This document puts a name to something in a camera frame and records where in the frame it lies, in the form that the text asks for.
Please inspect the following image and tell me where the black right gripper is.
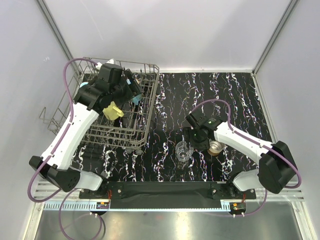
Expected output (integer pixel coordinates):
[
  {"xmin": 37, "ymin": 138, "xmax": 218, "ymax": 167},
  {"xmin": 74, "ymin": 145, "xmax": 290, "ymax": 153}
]
[{"xmin": 182, "ymin": 126, "xmax": 210, "ymax": 153}]

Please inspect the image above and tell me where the blue butterfly mug orange inside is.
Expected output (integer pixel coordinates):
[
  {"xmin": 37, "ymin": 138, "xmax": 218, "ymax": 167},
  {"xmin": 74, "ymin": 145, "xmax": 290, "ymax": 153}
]
[{"xmin": 129, "ymin": 74, "xmax": 143, "ymax": 106}]

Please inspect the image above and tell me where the brown metal cup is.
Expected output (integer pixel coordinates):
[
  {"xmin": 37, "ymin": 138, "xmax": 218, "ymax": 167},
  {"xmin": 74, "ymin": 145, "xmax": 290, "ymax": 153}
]
[{"xmin": 207, "ymin": 140, "xmax": 226, "ymax": 156}]

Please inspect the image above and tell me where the clear glass cup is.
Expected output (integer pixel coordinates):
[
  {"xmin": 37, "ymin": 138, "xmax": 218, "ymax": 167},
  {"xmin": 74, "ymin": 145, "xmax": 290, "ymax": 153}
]
[{"xmin": 175, "ymin": 140, "xmax": 194, "ymax": 163}]

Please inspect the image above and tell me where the paper cup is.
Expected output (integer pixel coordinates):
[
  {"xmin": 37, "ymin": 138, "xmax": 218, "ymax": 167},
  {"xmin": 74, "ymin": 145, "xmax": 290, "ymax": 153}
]
[{"xmin": 102, "ymin": 101, "xmax": 124, "ymax": 121}]

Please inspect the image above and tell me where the blue mug cream inside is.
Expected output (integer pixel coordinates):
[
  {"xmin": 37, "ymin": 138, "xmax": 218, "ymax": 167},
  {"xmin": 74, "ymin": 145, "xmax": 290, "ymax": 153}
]
[{"xmin": 79, "ymin": 81, "xmax": 88, "ymax": 88}]

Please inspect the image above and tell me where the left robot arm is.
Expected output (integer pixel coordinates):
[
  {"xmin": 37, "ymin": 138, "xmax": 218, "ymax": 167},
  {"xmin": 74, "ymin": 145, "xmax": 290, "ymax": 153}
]
[{"xmin": 29, "ymin": 61, "xmax": 142, "ymax": 199}]

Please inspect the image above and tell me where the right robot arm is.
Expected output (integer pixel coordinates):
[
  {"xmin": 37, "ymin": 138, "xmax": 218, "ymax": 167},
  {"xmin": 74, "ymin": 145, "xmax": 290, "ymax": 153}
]
[{"xmin": 183, "ymin": 110, "xmax": 298, "ymax": 199}]

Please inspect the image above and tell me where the black marble pattern mat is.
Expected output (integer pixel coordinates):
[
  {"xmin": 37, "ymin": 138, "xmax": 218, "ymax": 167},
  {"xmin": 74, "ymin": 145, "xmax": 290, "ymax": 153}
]
[{"xmin": 71, "ymin": 72, "xmax": 271, "ymax": 182}]

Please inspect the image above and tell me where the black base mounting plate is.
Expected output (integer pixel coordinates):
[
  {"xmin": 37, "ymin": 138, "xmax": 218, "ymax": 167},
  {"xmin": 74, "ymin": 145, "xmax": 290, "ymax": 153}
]
[{"xmin": 79, "ymin": 181, "xmax": 256, "ymax": 210}]

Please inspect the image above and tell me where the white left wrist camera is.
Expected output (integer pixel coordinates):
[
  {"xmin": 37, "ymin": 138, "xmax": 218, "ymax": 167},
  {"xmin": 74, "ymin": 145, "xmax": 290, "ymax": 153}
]
[{"xmin": 95, "ymin": 58, "xmax": 116, "ymax": 70}]

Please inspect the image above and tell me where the grey wire dish rack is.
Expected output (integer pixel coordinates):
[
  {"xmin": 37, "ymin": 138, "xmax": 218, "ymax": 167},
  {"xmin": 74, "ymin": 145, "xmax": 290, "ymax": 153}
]
[{"xmin": 39, "ymin": 60, "xmax": 160, "ymax": 155}]

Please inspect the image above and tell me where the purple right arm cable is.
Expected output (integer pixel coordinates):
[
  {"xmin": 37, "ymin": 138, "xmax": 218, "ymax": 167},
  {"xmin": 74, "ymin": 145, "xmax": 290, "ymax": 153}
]
[{"xmin": 191, "ymin": 99, "xmax": 302, "ymax": 189}]

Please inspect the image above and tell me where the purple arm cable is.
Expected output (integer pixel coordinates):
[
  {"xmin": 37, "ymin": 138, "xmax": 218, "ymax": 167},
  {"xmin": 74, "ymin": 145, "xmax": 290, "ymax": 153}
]
[
  {"xmin": 191, "ymin": 99, "xmax": 302, "ymax": 189},
  {"xmin": 26, "ymin": 57, "xmax": 101, "ymax": 203}
]

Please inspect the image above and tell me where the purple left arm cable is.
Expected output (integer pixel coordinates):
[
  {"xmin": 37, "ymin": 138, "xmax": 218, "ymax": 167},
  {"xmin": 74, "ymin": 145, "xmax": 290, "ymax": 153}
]
[{"xmin": 26, "ymin": 57, "xmax": 101, "ymax": 203}]

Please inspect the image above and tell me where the white slotted cable duct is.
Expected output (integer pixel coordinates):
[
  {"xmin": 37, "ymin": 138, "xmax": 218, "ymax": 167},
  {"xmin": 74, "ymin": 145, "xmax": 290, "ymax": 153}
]
[{"xmin": 43, "ymin": 200, "xmax": 111, "ymax": 212}]

